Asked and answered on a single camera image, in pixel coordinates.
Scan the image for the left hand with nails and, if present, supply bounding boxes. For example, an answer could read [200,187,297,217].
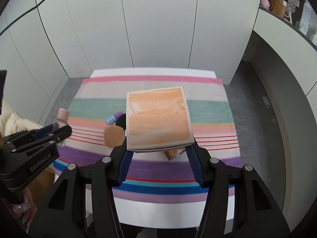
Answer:
[5,187,37,228]

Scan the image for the small purple cap bottle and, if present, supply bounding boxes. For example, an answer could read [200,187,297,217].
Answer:
[105,112,123,125]

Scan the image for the orange square storage box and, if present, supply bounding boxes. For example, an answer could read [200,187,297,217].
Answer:
[126,86,195,153]

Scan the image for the white table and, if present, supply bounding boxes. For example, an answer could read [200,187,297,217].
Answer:
[84,68,241,228]

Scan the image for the cardboard box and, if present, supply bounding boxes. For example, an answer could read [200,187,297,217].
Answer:
[29,164,55,207]

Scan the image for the cream padded jacket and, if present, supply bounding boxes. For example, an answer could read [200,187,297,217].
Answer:
[1,99,43,137]

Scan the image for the tan makeup sponge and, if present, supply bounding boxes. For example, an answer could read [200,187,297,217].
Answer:
[104,125,125,148]

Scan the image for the shelf clutter items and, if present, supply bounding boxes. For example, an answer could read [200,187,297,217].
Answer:
[261,0,316,46]

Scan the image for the pink cap bottle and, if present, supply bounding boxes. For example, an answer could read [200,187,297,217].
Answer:
[55,107,70,147]

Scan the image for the striped colourful cloth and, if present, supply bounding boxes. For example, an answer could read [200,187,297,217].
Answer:
[54,75,241,204]

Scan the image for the red gold tin can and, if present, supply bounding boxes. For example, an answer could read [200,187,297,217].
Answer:
[164,148,185,161]

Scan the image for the black makeup puff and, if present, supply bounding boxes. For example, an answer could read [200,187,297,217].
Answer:
[116,114,126,130]

